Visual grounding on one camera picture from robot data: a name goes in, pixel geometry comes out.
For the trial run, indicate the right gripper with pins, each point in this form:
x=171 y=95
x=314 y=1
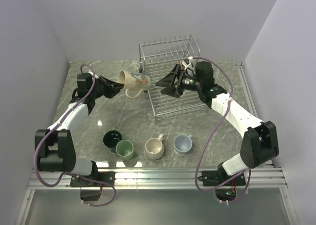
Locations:
x=174 y=90

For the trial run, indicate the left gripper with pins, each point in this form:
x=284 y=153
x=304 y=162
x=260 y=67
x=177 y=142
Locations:
x=112 y=88

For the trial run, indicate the cream tall mug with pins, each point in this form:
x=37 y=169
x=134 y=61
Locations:
x=134 y=82

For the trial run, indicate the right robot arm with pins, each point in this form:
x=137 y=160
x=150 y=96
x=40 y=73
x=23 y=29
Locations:
x=259 y=138

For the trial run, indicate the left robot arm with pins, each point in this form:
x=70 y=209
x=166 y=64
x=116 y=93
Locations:
x=54 y=147

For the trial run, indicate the metal dish rack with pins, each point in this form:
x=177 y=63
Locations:
x=157 y=58

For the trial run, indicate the dark green mug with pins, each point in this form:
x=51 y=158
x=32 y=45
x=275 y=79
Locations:
x=111 y=139

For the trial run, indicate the light blue mug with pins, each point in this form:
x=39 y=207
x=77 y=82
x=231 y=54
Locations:
x=182 y=144

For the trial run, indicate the light green cup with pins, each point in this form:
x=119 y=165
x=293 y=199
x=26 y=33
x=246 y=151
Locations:
x=125 y=149

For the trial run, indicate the beige speckled mug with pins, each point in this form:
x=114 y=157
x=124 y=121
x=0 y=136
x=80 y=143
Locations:
x=154 y=148

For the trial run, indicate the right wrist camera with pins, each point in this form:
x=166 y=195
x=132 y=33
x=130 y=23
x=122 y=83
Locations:
x=187 y=63

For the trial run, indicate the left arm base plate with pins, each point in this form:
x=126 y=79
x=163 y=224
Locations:
x=91 y=186

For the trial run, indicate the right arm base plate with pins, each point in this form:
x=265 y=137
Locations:
x=214 y=178

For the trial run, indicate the aluminium rail frame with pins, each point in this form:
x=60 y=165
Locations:
x=154 y=192

